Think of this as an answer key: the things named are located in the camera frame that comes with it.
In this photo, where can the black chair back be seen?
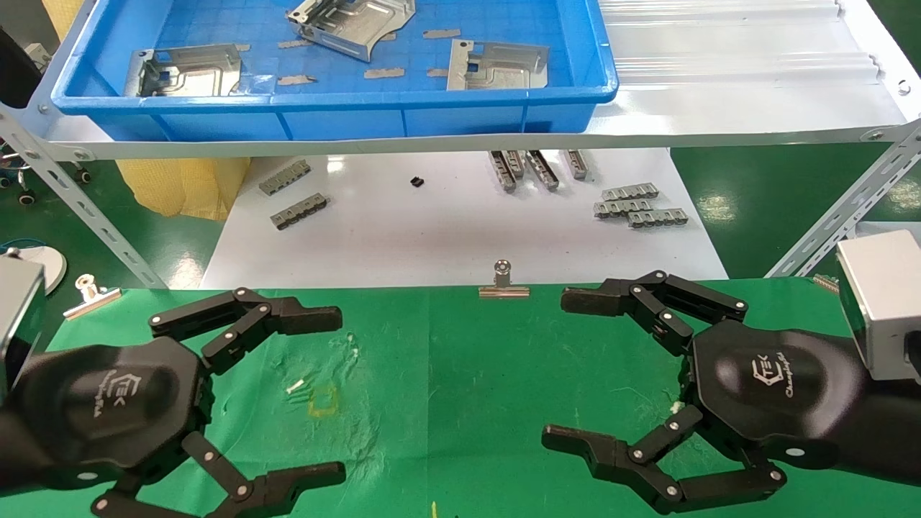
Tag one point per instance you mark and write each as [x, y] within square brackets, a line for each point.
[14, 72]

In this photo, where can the perforated angle shelf leg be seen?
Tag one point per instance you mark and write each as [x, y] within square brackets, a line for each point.
[835, 216]
[93, 216]

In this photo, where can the blue plastic parts bin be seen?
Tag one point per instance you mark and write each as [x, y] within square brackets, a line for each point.
[345, 115]

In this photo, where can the grey metal rail piece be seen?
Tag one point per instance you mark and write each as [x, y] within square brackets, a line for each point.
[578, 165]
[543, 170]
[502, 173]
[515, 163]

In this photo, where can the stamped sheet metal plate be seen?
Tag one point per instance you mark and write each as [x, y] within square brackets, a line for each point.
[191, 72]
[352, 25]
[504, 68]

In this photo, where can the small white scrap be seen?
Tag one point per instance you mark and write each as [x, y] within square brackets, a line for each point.
[295, 386]

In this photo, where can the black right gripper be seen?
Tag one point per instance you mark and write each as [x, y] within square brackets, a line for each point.
[770, 388]

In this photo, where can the small grey box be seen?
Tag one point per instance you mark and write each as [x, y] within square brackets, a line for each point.
[37, 55]

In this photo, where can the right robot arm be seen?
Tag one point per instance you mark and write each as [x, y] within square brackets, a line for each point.
[892, 432]

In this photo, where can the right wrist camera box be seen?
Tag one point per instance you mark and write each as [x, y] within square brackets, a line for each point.
[885, 302]

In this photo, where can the green work cloth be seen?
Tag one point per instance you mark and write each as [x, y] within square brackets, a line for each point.
[468, 396]

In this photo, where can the white round stand base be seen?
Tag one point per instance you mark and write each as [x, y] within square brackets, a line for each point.
[54, 266]

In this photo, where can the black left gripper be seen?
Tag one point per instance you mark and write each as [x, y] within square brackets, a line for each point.
[122, 403]

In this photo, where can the white corrugated plastic sheet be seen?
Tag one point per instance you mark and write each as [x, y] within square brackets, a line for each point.
[734, 65]

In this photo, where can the yellow mesh bag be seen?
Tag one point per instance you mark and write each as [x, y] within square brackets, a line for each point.
[180, 187]
[65, 16]

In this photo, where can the wheeled chair base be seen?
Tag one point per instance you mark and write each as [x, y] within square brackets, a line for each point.
[26, 196]

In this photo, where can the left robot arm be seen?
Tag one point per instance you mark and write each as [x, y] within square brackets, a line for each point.
[7, 446]

